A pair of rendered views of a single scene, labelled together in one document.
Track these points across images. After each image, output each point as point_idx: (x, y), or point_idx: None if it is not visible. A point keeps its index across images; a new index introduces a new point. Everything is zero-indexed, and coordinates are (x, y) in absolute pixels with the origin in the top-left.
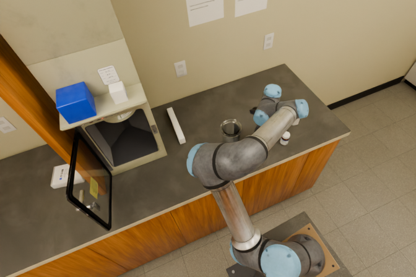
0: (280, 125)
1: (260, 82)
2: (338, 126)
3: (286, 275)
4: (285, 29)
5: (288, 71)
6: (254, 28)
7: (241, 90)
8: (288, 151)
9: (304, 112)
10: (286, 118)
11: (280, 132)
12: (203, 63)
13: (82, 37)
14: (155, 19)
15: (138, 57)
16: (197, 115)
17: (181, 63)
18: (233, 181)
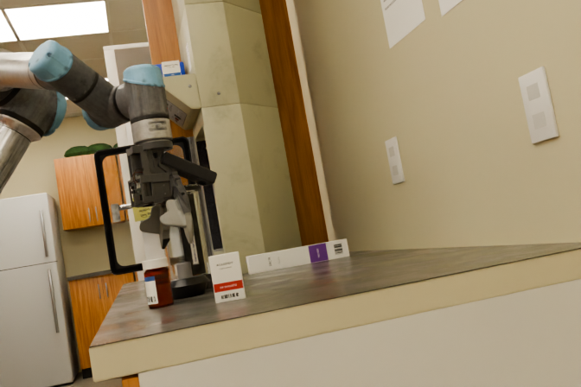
0: (15, 54)
1: (459, 255)
2: (141, 333)
3: None
4: (579, 51)
5: (548, 252)
6: (486, 48)
7: (416, 256)
8: (126, 313)
9: (31, 57)
10: (27, 53)
11: (6, 60)
12: (422, 159)
13: (179, 5)
14: (360, 34)
15: (355, 113)
16: (328, 263)
17: (391, 142)
18: (4, 130)
